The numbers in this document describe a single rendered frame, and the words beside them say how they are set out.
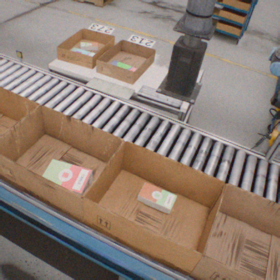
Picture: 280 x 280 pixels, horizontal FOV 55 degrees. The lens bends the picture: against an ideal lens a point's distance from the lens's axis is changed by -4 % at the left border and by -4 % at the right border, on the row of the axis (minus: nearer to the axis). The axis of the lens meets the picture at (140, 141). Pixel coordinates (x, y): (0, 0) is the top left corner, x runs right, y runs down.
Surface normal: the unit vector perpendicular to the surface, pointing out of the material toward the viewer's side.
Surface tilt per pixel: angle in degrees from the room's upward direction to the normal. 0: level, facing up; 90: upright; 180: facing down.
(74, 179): 0
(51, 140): 1
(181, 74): 90
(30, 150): 1
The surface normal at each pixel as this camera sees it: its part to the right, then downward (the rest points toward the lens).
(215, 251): 0.11, -0.71
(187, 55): -0.36, 0.62
